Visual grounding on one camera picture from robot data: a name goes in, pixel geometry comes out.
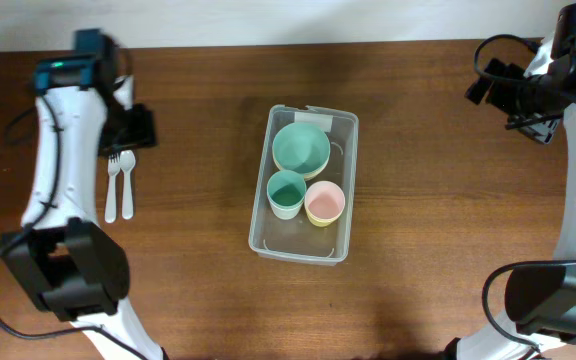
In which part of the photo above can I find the white plastic spoon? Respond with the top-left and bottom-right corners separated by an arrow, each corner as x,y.
119,150 -> 136,220

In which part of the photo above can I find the white plastic fork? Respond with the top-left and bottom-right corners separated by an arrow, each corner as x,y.
104,154 -> 120,223

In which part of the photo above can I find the green cup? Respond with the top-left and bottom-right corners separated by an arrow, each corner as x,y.
267,170 -> 307,209

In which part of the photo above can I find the green bowl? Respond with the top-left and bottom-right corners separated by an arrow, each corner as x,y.
272,122 -> 331,176

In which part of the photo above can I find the cream white cup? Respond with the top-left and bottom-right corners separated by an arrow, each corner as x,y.
268,191 -> 304,220

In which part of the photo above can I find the pink cup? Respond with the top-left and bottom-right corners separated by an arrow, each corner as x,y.
304,181 -> 346,218

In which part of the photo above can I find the yellow cup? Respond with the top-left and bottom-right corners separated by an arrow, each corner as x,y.
305,207 -> 342,227

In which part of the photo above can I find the yellow bowl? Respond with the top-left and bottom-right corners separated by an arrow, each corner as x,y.
274,160 -> 328,181

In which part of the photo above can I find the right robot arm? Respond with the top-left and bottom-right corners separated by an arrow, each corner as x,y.
442,3 -> 576,359

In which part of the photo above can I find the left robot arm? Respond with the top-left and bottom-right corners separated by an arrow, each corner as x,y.
0,29 -> 167,359

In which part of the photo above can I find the clear plastic container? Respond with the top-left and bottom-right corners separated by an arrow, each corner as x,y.
249,105 -> 359,266

